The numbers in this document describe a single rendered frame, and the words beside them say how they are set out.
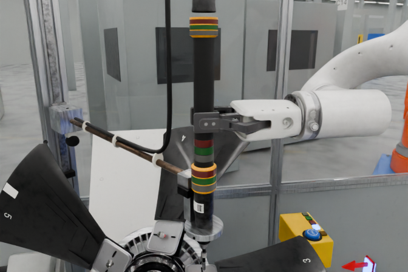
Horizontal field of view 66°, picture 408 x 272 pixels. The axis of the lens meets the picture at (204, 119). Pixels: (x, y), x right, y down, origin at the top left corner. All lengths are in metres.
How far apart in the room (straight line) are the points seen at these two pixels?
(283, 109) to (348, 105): 0.12
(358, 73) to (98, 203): 0.70
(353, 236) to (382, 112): 1.24
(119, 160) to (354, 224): 1.20
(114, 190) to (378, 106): 0.67
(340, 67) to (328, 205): 1.04
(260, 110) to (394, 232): 1.49
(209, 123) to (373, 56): 0.32
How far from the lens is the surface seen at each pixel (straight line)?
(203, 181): 0.53
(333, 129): 0.56
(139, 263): 0.60
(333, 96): 0.56
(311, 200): 1.55
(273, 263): 0.73
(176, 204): 0.67
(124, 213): 0.90
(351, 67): 0.66
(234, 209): 1.44
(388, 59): 0.62
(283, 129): 0.50
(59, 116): 1.01
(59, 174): 0.66
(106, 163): 0.94
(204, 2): 0.48
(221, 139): 0.70
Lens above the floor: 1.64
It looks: 15 degrees down
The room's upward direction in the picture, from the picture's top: straight up
